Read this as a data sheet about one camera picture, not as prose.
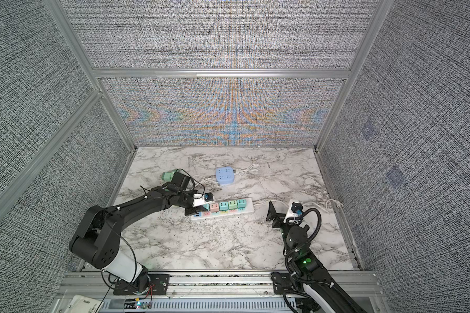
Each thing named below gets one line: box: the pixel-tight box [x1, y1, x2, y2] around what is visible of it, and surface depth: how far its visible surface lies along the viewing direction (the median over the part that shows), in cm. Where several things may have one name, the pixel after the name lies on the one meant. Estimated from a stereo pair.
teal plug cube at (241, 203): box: [236, 198, 247, 210], surface depth 90 cm
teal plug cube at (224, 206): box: [219, 201, 229, 212], surface depth 90 cm
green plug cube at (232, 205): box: [228, 200, 237, 211], surface depth 90 cm
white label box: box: [65, 294, 105, 313], surface depth 70 cm
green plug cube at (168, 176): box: [161, 170, 175, 182], surface depth 106 cm
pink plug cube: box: [210, 202, 220, 212], surface depth 88 cm
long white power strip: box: [190, 197, 255, 222], surface depth 92 cm
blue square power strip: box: [214, 166, 235, 185], surface depth 105 cm
